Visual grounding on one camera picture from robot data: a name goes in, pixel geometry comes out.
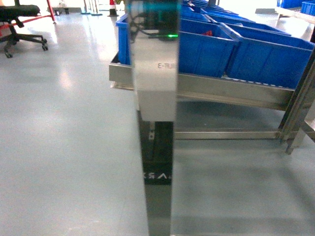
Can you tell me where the blue crate on rack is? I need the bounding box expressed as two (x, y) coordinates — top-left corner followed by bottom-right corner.
(116, 12), (237, 80)

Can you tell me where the red white traffic cone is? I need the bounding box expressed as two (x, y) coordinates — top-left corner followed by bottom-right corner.
(108, 0), (118, 17)

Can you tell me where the blue crate right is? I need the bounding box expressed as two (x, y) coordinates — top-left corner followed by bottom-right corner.
(223, 24), (315, 89)

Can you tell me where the steel roller conveyor rack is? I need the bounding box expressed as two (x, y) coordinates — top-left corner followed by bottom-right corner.
(109, 53), (315, 155)

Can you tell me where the black office chair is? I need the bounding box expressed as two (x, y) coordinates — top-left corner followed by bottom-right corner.
(0, 0), (48, 59)

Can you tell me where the steel vertical post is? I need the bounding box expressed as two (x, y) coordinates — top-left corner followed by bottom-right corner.
(127, 0), (180, 236)

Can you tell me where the red metal frame table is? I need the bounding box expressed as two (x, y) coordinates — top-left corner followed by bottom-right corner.
(0, 0), (56, 30)

